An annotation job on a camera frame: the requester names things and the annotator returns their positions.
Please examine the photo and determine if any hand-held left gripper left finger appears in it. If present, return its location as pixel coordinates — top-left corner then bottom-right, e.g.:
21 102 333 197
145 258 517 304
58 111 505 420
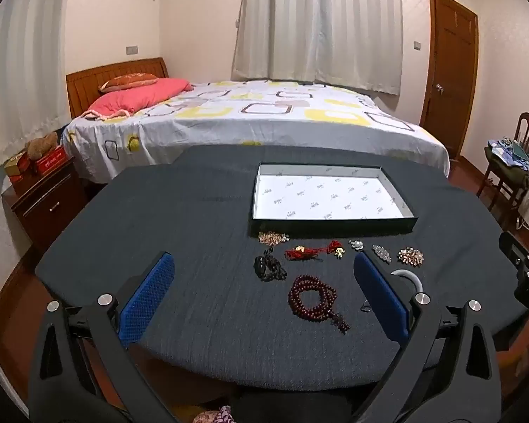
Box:
29 251 177 423

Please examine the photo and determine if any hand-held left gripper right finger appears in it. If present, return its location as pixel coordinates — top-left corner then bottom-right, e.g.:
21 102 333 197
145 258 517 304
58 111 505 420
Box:
353 251 503 423

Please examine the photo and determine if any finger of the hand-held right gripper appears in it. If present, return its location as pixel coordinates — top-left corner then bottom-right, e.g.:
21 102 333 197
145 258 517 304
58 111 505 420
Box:
499 230 529 280

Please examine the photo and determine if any pale jade bangle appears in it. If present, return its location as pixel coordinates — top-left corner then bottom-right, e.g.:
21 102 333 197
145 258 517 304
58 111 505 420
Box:
390 269 424 294

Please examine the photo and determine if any dark red bead necklace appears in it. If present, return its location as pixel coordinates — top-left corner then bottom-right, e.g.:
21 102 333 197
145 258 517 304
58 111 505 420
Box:
288 274 351 335

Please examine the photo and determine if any round gold pearl brooch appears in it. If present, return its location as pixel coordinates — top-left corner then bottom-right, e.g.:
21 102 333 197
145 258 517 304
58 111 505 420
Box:
397 247 425 269

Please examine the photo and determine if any dark green cardboard tray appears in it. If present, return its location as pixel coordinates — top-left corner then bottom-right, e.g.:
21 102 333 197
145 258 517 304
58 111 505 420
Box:
248 163 419 236

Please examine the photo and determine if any black bead bracelet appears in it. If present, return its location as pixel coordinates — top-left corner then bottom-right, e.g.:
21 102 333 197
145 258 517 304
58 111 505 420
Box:
253 247 288 282

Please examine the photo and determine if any pile of clothes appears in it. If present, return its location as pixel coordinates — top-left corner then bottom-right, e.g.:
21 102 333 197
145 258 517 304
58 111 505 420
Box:
485 137 529 181

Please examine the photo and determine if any dark grey tablecloth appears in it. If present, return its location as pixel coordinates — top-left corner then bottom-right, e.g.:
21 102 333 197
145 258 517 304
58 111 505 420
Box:
34 143 529 391

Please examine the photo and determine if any pink gold rhinestone brooch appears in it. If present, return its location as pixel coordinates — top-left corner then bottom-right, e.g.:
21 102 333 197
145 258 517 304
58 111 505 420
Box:
258 231 289 246

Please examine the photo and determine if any pink patterned cloth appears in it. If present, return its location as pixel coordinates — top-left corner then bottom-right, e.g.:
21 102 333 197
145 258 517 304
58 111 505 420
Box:
191 407 234 423

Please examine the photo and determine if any wooden nightstand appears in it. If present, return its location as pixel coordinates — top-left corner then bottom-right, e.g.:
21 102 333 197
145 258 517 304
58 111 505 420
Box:
11 156 91 254

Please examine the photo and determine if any red gift box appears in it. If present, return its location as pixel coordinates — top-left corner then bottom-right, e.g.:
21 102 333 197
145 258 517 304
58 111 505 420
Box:
34 145 67 173

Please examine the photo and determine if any wooden door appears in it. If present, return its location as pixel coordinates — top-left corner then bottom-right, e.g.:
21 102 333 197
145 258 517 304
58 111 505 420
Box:
421 0 480 161

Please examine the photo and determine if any gold box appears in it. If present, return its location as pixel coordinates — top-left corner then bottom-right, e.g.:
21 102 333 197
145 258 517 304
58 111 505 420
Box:
4 152 27 177

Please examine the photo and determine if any brown stuffed toy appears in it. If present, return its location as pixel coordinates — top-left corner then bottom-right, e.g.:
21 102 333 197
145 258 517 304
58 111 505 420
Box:
26 131 59 160

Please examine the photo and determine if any bed with patterned sheet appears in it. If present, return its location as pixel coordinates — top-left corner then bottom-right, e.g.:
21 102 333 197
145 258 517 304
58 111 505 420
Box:
64 78 450 186

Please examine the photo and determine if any pink pillow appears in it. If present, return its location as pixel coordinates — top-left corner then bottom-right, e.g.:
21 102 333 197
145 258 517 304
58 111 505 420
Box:
81 77 194 119

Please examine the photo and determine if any orange patterned pillow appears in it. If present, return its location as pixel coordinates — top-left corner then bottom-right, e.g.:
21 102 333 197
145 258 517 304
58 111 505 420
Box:
98 73 159 94

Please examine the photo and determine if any wooden headboard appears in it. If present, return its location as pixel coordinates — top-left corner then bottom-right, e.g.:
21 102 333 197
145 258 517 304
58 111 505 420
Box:
66 57 170 119

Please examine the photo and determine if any white side curtain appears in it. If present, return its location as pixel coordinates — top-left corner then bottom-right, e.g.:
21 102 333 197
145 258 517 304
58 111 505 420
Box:
0 0 73 181

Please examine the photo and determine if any white window curtain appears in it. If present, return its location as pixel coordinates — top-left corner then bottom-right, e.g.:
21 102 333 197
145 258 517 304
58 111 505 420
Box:
231 0 403 96

